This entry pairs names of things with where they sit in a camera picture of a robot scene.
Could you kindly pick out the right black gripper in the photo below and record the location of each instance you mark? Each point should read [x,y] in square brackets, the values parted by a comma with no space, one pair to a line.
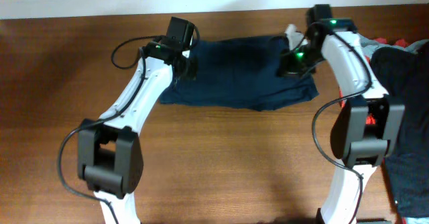
[287,68]

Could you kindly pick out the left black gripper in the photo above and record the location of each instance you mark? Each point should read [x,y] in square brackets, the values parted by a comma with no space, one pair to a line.
[192,70]

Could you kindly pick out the dark teal shorts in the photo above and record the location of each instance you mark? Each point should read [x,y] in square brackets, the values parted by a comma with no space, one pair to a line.
[240,73]

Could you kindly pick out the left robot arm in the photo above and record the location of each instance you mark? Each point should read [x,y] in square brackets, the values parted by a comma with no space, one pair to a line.
[109,152]

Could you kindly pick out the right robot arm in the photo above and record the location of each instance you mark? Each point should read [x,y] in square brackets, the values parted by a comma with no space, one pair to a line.
[365,132]

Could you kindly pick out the grey garment in pile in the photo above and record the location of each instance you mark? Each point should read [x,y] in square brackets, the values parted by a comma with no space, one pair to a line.
[369,47]

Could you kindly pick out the red garment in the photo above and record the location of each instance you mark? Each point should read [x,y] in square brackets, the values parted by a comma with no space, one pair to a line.
[370,59]

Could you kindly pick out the navy garment in pile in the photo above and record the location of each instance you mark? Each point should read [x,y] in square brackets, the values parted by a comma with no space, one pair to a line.
[405,76]

